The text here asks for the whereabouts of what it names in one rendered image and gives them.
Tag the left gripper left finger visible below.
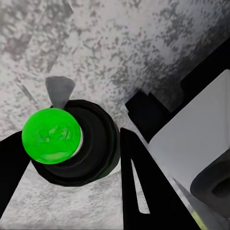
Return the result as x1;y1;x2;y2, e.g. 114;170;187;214
0;131;31;218

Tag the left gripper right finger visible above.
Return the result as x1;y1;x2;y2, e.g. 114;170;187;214
120;127;201;230

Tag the insectifuge atomizer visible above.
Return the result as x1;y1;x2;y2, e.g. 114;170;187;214
22;76;121;187

